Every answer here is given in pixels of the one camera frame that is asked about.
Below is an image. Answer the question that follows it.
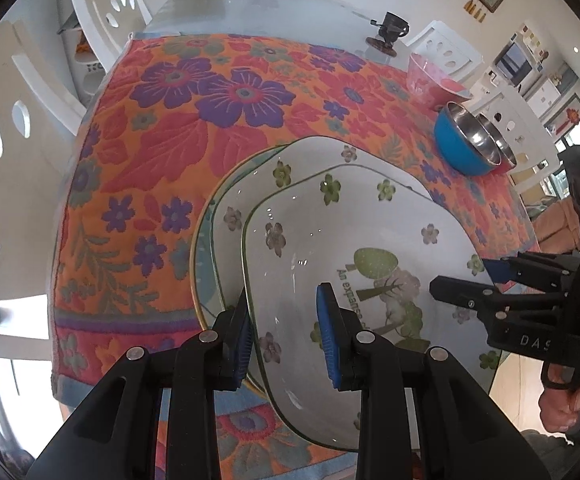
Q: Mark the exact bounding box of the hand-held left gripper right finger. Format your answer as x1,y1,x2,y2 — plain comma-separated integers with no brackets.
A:
316,282,553,480

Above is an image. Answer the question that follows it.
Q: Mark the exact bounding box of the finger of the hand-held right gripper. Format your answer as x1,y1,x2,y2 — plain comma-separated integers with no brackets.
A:
482,251,580,295
429,274,570,333

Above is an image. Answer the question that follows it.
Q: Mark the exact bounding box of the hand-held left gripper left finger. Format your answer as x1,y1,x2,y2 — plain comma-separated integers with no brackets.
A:
25,287,258,480

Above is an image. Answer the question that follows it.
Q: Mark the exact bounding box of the white square floral bowl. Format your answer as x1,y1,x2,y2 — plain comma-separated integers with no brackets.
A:
241,162,509,453

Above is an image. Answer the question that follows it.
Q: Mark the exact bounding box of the blue steel bowl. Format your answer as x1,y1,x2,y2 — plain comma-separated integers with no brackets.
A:
434,101,518,177

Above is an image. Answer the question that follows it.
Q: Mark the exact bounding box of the white square floral plate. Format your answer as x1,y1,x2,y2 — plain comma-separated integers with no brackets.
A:
211,136,433,311

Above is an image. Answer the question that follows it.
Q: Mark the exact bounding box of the pink bowl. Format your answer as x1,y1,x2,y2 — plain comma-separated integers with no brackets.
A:
407,52,473,111

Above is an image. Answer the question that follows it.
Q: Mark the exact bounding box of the person's right hand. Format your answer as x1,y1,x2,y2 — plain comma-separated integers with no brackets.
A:
540,364,580,434

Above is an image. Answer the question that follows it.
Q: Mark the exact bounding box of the round gold-rimmed plate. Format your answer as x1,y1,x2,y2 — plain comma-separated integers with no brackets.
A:
189,144,291,396

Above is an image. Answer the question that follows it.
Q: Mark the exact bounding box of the white cutout chair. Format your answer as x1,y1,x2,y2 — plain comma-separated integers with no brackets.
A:
470,82,563,181
0,20,88,301
70,0,153,73
402,20,485,83

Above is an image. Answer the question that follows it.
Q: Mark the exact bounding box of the television screen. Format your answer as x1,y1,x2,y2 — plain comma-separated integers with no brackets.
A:
497,42,534,86

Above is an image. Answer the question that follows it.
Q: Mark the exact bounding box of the floral orange tablecloth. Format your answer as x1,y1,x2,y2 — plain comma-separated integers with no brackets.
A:
50,32,543,480

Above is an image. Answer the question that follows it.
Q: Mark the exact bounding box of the black cup on stand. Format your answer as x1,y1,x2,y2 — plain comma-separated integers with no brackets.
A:
366,11,411,57

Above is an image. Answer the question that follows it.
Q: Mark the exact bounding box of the white corner shelf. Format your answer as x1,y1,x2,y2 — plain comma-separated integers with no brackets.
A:
72,27,107,98

